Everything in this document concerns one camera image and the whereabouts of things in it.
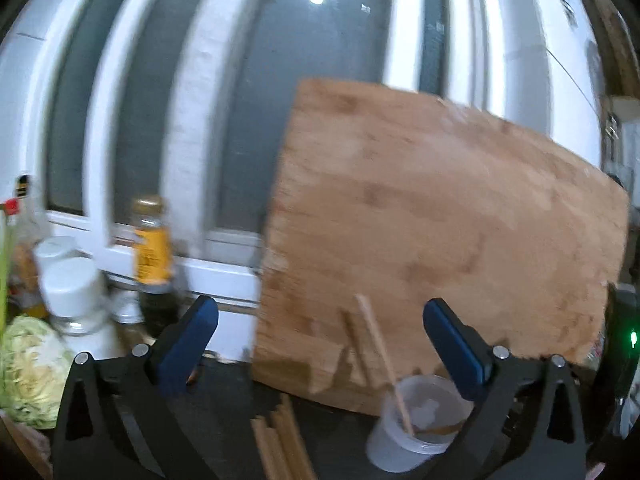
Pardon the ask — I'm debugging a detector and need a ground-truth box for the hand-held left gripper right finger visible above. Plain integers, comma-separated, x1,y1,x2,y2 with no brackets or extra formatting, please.
422,298,588,480

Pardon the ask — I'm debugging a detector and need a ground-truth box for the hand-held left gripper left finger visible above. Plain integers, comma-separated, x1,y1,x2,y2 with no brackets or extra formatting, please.
52,296,219,480

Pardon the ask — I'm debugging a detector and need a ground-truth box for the wooden chopstick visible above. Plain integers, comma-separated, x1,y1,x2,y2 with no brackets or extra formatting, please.
251,416,282,480
355,294,416,437
279,394,317,480
267,407,303,480

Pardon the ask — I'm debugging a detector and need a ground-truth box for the translucent plastic cup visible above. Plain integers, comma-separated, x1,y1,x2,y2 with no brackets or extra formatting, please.
366,374,475,474

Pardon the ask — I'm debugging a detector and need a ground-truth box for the yellow label sauce bottle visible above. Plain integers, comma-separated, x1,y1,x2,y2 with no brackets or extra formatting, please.
131,195,182,338

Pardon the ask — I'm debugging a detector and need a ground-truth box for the wooden cutting board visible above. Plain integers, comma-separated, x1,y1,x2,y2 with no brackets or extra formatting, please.
251,78,632,416

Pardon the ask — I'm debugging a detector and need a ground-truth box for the napa cabbage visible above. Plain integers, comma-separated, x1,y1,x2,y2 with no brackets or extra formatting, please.
0,314,77,429

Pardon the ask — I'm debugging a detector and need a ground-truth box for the small white capped jar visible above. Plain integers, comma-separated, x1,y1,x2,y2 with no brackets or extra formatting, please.
34,236,77,272

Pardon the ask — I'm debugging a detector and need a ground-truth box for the red capped oil bottle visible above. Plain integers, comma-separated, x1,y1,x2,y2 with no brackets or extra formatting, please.
0,199,50,320

